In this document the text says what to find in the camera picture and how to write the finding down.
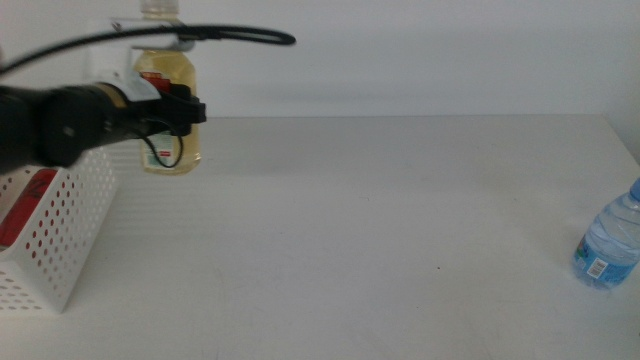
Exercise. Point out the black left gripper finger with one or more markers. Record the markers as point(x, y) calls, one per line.
point(185, 112)

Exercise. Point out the yellow tea bottle white cap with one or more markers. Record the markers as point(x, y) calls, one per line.
point(190, 150)

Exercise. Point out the red soda can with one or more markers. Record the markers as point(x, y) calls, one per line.
point(25, 205)

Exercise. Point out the clear water bottle blue cap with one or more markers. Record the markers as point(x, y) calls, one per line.
point(610, 240)

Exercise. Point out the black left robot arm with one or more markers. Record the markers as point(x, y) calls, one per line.
point(55, 125)

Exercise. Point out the white perforated plastic basket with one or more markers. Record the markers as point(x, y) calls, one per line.
point(75, 225)

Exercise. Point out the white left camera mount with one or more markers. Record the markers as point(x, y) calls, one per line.
point(107, 62)

